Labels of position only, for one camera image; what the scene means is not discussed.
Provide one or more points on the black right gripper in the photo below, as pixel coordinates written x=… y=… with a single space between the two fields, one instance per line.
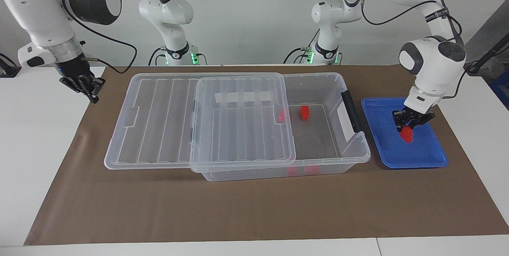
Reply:
x=75 y=73

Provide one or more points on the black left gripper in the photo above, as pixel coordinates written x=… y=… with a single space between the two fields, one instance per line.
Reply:
x=415 y=117

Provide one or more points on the clear ribbed plastic lid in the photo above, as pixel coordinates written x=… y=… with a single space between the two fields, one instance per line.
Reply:
x=159 y=128

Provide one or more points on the blue plastic tray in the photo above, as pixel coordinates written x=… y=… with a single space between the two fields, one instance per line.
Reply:
x=417 y=152

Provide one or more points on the clear plastic storage box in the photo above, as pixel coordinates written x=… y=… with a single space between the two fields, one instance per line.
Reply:
x=318 y=140

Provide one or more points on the black table clamp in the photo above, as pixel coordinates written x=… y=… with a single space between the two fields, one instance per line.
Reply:
x=8 y=69

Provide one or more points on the blue crate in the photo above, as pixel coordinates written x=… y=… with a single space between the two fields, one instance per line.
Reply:
x=502 y=89

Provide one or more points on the black stand pole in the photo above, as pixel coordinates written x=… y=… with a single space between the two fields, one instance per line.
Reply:
x=489 y=55

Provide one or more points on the brown table mat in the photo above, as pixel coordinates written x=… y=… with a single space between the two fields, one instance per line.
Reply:
x=131 y=208

